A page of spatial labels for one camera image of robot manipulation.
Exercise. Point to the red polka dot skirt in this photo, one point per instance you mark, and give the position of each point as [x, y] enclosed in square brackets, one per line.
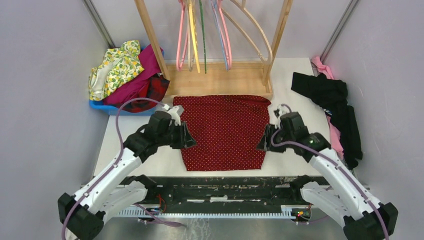
[227, 130]

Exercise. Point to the red black plaid garment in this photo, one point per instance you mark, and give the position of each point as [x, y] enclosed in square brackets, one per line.
[158, 86]

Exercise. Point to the magenta garment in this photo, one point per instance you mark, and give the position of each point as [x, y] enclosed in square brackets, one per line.
[140, 84]

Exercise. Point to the pink hanger left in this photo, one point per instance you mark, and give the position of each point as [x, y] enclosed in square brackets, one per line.
[183, 37]

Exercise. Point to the pink garment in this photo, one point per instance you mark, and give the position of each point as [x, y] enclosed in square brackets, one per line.
[334, 132]

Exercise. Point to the wooden hanger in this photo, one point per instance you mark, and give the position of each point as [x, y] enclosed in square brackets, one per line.
[255, 33]

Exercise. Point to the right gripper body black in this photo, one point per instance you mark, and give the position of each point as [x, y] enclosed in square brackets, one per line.
[281, 136]

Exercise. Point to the lemon print garment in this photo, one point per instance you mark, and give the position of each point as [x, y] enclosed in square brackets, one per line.
[119, 66]

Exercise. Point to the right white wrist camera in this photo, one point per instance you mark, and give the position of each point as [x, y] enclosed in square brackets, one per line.
[281, 110]

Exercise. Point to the white cable duct strip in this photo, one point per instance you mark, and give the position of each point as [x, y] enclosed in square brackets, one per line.
[136, 212]

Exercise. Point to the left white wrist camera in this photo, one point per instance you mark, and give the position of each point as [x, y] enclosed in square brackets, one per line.
[175, 112]

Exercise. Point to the pink hanger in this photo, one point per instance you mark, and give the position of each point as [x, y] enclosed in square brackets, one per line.
[224, 28]
[183, 37]

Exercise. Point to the green hanger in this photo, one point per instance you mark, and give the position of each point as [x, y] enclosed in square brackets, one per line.
[201, 17]

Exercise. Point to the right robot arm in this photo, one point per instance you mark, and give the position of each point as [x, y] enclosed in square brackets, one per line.
[361, 215]

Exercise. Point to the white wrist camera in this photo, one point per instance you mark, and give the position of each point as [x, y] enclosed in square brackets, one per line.
[281, 110]
[175, 112]

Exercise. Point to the pink hanger right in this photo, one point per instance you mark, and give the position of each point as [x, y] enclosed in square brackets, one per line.
[224, 28]

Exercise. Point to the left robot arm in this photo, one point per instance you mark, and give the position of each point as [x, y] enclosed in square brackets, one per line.
[86, 212]

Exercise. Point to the light blue wire hanger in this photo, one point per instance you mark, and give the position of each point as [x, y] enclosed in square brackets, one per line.
[214, 5]

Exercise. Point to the yellow hanger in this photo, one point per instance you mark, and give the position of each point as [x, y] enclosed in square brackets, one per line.
[193, 53]

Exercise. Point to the wooden hanger rack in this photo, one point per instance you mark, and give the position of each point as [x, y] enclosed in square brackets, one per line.
[247, 77]

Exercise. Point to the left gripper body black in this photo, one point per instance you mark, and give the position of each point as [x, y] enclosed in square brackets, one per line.
[172, 137]

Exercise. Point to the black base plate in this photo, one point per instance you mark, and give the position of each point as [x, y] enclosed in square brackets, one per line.
[221, 195]

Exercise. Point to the blue plastic bin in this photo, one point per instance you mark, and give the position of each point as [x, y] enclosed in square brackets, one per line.
[112, 110]

